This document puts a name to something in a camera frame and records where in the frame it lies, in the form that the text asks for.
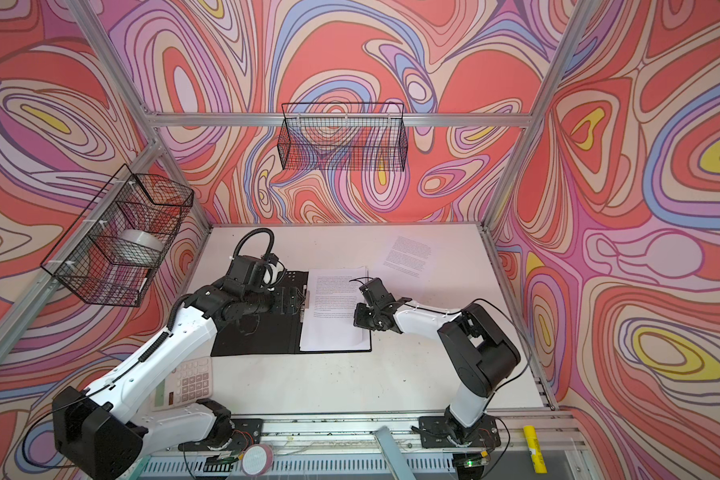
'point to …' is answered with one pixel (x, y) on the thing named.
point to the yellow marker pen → (535, 449)
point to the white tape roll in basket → (139, 248)
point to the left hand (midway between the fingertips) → (293, 295)
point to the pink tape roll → (257, 460)
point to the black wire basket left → (83, 262)
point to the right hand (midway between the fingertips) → (359, 324)
